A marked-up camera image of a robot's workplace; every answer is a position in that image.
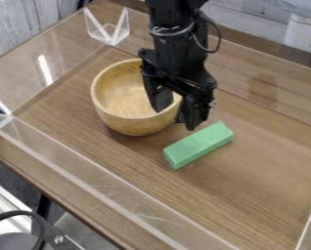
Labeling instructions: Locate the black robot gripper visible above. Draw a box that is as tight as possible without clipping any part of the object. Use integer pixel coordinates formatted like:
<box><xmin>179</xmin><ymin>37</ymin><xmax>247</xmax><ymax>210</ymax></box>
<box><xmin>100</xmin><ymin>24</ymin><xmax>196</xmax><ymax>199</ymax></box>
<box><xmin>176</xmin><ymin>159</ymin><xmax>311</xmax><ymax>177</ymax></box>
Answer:
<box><xmin>139</xmin><ymin>49</ymin><xmax>218</xmax><ymax>131</ymax></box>

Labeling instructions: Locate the green rectangular block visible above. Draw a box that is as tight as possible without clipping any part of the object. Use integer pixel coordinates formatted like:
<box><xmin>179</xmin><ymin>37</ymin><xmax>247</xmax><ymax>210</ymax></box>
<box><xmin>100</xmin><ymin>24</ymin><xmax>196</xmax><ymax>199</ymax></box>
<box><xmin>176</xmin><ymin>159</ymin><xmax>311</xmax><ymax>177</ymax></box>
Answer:
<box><xmin>164</xmin><ymin>121</ymin><xmax>234</xmax><ymax>170</ymax></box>

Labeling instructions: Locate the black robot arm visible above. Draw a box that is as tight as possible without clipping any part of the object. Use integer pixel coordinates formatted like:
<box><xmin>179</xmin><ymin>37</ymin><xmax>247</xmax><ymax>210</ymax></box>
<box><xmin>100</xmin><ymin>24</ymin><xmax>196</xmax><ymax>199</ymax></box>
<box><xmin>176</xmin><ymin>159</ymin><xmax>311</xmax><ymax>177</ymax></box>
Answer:
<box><xmin>139</xmin><ymin>0</ymin><xmax>218</xmax><ymax>131</ymax></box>

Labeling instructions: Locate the brown wooden bowl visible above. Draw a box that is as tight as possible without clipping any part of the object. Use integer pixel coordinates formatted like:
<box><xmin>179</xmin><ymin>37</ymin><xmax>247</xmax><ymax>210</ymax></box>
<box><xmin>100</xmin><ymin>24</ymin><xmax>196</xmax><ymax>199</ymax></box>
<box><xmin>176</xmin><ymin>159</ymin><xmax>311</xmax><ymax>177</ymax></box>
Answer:
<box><xmin>90</xmin><ymin>59</ymin><xmax>182</xmax><ymax>136</ymax></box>

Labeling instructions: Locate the white cylindrical container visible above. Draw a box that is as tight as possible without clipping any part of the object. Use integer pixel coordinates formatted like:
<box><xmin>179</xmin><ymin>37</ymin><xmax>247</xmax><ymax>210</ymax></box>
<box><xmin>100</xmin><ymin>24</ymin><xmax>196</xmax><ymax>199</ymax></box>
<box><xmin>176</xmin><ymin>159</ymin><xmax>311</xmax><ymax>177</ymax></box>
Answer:
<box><xmin>285</xmin><ymin>13</ymin><xmax>311</xmax><ymax>53</ymax></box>

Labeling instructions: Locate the black table leg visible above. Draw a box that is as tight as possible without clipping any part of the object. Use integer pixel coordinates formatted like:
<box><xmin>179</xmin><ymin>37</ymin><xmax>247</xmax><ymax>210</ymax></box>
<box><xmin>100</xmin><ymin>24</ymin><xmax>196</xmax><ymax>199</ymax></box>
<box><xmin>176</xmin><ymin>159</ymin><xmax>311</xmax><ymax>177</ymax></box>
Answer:
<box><xmin>37</xmin><ymin>194</ymin><xmax>53</xmax><ymax>219</ymax></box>

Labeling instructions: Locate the clear acrylic enclosure wall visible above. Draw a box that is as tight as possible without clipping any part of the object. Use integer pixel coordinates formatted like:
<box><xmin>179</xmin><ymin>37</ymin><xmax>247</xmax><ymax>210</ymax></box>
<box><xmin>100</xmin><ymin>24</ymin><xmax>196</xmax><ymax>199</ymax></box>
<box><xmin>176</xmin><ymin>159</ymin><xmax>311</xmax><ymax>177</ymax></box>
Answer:
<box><xmin>0</xmin><ymin>2</ymin><xmax>311</xmax><ymax>250</ymax></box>

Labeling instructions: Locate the grey metal bracket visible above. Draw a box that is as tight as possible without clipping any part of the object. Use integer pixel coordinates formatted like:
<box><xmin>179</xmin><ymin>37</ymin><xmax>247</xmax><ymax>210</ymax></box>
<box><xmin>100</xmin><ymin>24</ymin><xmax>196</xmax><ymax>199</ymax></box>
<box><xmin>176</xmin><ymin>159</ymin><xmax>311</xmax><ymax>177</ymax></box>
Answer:
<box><xmin>30</xmin><ymin>213</ymin><xmax>85</xmax><ymax>250</ymax></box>

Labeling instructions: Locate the black cable loop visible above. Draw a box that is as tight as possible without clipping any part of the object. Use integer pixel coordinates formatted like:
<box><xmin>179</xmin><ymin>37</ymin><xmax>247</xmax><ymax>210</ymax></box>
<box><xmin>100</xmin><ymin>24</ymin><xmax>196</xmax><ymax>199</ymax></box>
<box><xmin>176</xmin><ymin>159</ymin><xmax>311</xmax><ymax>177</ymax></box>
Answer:
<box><xmin>0</xmin><ymin>210</ymin><xmax>46</xmax><ymax>250</ymax></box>

